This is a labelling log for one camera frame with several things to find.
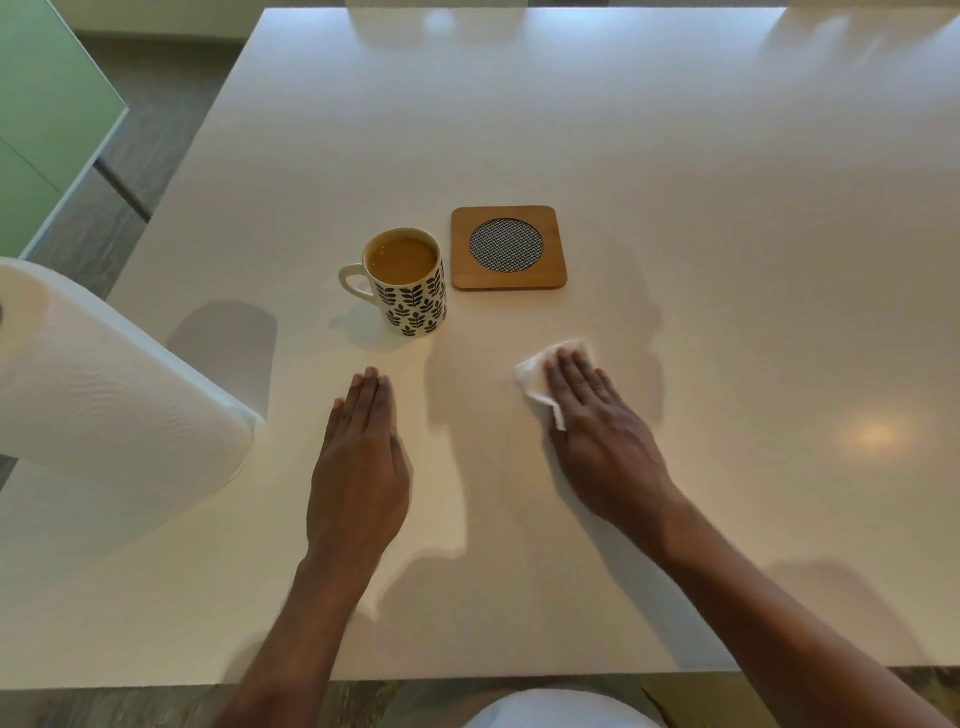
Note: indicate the person's right hand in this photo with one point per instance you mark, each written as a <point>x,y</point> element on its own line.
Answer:
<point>611,450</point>

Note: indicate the person's left hand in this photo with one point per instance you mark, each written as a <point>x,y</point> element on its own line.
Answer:
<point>356,480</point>

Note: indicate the person's left middle finger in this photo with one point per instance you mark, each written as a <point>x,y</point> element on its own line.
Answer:
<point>369,401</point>

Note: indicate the person's left little finger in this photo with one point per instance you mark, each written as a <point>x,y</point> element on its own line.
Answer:
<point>337,421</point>

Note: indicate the person's left thumb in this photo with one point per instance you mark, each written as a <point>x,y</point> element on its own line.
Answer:
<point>403,472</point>

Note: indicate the person's right middle finger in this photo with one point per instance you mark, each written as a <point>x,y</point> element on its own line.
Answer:
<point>577,382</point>

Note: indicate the person's right little finger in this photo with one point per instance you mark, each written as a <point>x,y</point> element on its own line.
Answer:
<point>615,394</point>

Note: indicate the white paper towel piece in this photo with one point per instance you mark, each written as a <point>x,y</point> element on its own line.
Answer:
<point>534,375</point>

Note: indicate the person's left forearm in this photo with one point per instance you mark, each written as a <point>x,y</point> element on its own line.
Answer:
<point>296,645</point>

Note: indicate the person's right forearm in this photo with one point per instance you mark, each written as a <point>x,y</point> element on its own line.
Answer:
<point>780,637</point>

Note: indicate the white leaf-patterned mug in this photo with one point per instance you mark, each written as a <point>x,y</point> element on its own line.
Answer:
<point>411,304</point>

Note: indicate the light brown coffee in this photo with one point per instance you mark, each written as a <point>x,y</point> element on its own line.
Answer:
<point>402,259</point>

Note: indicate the square wooden coaster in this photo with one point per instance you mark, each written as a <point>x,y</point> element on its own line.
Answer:
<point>510,247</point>

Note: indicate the white paper towel roll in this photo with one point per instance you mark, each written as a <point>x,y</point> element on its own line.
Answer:
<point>105,390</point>

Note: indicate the person's white garment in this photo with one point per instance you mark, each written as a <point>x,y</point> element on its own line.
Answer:
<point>562,711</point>

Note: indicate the green cabinet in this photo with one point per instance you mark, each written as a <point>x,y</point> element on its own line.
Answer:
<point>45,112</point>

